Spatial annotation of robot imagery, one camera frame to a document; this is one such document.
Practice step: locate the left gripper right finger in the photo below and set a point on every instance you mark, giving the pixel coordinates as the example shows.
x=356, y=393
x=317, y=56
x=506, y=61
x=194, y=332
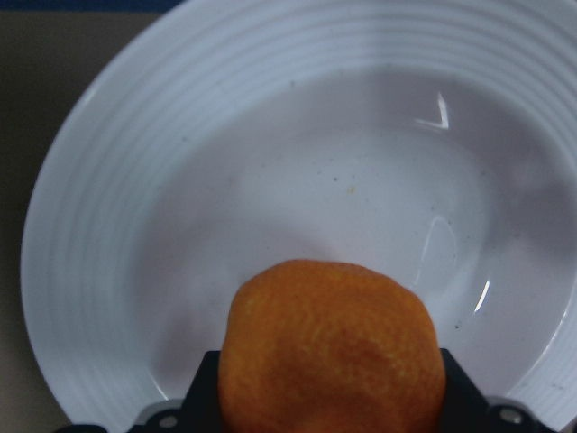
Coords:
x=466, y=409

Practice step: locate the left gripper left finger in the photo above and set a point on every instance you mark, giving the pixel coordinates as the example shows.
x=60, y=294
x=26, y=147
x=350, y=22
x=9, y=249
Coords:
x=198, y=412

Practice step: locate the orange fruit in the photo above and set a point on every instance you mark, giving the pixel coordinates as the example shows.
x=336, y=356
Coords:
x=329, y=347

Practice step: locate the white round plate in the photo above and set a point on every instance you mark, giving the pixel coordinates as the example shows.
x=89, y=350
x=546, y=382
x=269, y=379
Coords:
x=432, y=141

